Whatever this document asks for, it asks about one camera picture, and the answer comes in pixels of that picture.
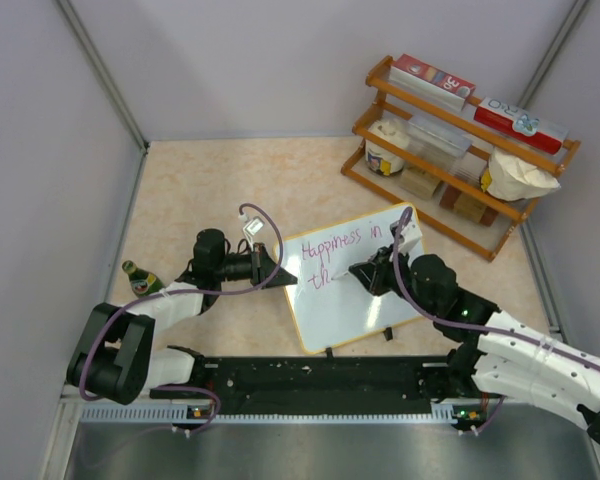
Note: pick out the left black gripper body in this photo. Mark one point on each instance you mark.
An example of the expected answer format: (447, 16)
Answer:
(244, 266)

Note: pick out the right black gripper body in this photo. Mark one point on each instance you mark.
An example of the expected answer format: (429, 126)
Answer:
(387, 269)

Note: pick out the white marker purple cap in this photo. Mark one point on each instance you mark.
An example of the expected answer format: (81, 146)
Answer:
(340, 275)

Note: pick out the yellow framed whiteboard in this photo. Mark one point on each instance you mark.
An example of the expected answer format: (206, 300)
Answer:
(328, 313)

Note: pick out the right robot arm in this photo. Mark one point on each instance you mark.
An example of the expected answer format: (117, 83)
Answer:
(497, 353)

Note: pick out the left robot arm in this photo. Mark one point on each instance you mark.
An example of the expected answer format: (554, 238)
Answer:
(114, 358)

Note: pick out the brown wooden blocks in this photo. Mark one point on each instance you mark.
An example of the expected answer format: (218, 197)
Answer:
(424, 185)

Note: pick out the green glass bottle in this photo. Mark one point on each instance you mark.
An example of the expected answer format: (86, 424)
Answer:
(142, 282)

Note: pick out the white plastic jar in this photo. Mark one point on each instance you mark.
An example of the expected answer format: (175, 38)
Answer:
(380, 160)

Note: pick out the orange wooden shelf rack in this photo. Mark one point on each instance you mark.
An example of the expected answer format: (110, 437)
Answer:
(392, 101)

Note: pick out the clear plastic container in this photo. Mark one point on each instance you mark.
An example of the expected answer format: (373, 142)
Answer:
(443, 147)

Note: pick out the cream cloth bag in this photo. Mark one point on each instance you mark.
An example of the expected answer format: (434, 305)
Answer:
(509, 178)

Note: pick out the red white box right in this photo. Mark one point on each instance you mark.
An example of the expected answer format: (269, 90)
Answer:
(513, 121)

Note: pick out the red box upper left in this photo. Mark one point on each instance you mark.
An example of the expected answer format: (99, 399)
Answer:
(430, 82)

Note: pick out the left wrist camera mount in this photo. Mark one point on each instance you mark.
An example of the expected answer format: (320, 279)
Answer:
(250, 228)

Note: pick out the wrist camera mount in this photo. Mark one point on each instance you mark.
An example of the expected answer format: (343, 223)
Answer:
(409, 236)
(250, 228)

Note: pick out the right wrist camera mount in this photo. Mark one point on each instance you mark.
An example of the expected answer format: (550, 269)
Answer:
(409, 236)

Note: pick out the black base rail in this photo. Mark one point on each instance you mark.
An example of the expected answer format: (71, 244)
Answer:
(335, 385)

